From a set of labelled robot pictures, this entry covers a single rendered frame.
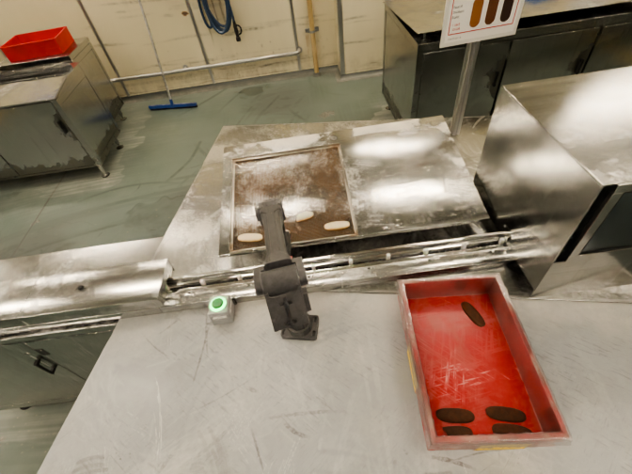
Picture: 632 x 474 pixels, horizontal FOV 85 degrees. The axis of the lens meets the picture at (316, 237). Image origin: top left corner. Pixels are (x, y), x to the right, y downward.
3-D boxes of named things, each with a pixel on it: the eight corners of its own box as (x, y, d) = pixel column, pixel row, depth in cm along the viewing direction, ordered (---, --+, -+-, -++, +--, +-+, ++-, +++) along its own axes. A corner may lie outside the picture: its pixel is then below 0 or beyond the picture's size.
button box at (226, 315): (215, 330, 124) (204, 315, 116) (217, 310, 129) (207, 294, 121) (238, 327, 124) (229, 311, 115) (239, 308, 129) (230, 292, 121)
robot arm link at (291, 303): (266, 341, 68) (316, 328, 68) (251, 273, 69) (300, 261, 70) (281, 317, 112) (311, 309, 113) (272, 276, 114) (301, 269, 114)
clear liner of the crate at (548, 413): (423, 455, 89) (429, 448, 82) (393, 293, 121) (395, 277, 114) (560, 450, 86) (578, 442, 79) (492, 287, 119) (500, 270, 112)
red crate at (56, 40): (9, 62, 325) (-2, 48, 315) (24, 49, 349) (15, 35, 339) (63, 53, 326) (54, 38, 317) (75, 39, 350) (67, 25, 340)
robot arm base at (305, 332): (280, 339, 115) (316, 340, 113) (276, 327, 109) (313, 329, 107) (285, 315, 121) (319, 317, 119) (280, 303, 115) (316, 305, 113)
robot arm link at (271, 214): (259, 304, 72) (309, 291, 72) (252, 281, 69) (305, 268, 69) (255, 218, 109) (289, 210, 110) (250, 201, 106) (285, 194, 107)
